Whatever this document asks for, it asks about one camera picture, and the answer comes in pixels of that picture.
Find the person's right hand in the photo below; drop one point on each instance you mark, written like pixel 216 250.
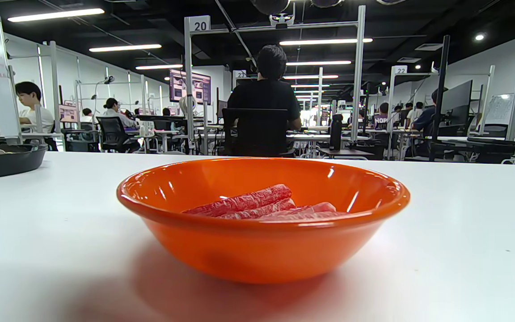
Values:
pixel 270 6

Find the red bacon strips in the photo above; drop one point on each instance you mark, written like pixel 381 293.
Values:
pixel 248 201
pixel 311 209

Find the red white crab stick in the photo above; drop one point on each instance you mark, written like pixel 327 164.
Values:
pixel 257 211

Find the orange plastic bowl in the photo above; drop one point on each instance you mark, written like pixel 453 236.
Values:
pixel 262 250

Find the black cast iron pan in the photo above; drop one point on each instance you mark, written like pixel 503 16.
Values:
pixel 7 166

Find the black mesh office chair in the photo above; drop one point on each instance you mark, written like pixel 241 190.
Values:
pixel 257 134

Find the black bottle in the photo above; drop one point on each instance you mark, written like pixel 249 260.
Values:
pixel 335 132

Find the brown side table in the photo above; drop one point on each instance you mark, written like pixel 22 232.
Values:
pixel 347 153

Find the black pole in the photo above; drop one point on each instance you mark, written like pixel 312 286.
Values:
pixel 440 89

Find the black monitor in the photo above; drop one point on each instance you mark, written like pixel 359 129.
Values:
pixel 456 105

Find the ceiling light strips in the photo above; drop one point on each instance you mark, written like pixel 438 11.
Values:
pixel 56 14

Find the wall display screen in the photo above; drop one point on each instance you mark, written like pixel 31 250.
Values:
pixel 190 87

